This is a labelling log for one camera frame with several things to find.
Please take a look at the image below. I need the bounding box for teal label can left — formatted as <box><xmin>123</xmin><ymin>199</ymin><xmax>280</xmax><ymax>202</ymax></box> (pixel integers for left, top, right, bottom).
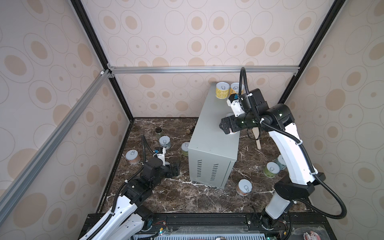
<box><xmin>159</xmin><ymin>136</ymin><xmax>171</xmax><ymax>150</ymax></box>

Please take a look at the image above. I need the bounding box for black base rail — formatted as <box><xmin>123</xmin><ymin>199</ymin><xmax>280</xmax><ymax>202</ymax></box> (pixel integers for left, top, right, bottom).
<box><xmin>85</xmin><ymin>211</ymin><xmax>338</xmax><ymax>240</ymax></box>

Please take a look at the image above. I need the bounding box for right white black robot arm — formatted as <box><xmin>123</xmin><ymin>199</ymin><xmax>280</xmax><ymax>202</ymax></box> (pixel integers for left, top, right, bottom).
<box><xmin>219</xmin><ymin>67</ymin><xmax>347</xmax><ymax>229</ymax></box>

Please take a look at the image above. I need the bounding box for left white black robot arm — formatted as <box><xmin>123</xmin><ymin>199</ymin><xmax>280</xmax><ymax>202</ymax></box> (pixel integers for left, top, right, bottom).
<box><xmin>81</xmin><ymin>135</ymin><xmax>180</xmax><ymax>240</ymax></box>

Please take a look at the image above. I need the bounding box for horizontal aluminium frame bar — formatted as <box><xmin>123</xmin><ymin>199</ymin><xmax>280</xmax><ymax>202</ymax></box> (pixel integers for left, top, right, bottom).
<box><xmin>110</xmin><ymin>65</ymin><xmax>300</xmax><ymax>75</ymax></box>

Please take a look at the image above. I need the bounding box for green label can behind cabinet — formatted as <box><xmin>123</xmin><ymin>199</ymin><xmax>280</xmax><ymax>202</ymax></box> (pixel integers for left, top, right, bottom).
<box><xmin>181</xmin><ymin>142</ymin><xmax>190</xmax><ymax>157</ymax></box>

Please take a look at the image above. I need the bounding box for brown label can left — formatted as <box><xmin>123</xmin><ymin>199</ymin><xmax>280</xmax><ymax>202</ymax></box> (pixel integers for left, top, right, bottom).
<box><xmin>125</xmin><ymin>150</ymin><xmax>141</xmax><ymax>165</ymax></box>

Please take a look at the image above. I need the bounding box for left diagonal aluminium bar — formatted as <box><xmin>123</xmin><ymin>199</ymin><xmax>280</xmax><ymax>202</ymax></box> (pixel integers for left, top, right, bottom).
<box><xmin>0</xmin><ymin>68</ymin><xmax>111</xmax><ymax>224</ymax></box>

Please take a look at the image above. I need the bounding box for teal label can right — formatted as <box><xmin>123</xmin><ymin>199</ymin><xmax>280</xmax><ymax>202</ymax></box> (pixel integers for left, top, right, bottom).
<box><xmin>275</xmin><ymin>155</ymin><xmax>287</xmax><ymax>171</ymax></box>

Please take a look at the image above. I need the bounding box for green label can right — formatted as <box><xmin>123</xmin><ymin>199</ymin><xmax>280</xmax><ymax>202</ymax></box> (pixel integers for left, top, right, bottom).
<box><xmin>263</xmin><ymin>162</ymin><xmax>280</xmax><ymax>178</ymax></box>

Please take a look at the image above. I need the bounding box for yellow label can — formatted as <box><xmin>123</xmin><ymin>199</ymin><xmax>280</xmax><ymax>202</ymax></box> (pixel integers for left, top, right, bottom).
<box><xmin>216</xmin><ymin>82</ymin><xmax>230</xmax><ymax>99</ymax></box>

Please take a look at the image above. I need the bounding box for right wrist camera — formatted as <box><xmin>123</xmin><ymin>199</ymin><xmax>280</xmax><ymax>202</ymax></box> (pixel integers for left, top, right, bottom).
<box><xmin>227</xmin><ymin>93</ymin><xmax>245</xmax><ymax>117</ymax></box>

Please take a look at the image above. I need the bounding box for wooden spatula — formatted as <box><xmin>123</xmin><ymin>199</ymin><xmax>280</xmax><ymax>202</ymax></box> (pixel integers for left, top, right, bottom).
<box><xmin>252</xmin><ymin>128</ymin><xmax>261</xmax><ymax>150</ymax></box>

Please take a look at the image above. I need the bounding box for grey metal cabinet box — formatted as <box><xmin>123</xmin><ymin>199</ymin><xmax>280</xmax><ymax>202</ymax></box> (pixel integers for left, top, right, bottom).
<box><xmin>188</xmin><ymin>84</ymin><xmax>240</xmax><ymax>189</ymax></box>

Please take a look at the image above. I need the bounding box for orange label can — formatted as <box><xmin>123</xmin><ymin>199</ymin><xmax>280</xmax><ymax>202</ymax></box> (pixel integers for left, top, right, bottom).
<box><xmin>230</xmin><ymin>83</ymin><xmax>244</xmax><ymax>95</ymax></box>

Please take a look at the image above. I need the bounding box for teal label can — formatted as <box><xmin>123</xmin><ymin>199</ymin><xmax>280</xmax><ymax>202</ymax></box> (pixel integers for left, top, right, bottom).
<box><xmin>159</xmin><ymin>136</ymin><xmax>171</xmax><ymax>150</ymax></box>
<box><xmin>275</xmin><ymin>155</ymin><xmax>287</xmax><ymax>171</ymax></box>

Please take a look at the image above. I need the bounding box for red label can front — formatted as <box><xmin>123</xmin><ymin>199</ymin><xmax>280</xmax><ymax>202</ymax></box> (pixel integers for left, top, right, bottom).
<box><xmin>236</xmin><ymin>179</ymin><xmax>253</xmax><ymax>196</ymax></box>

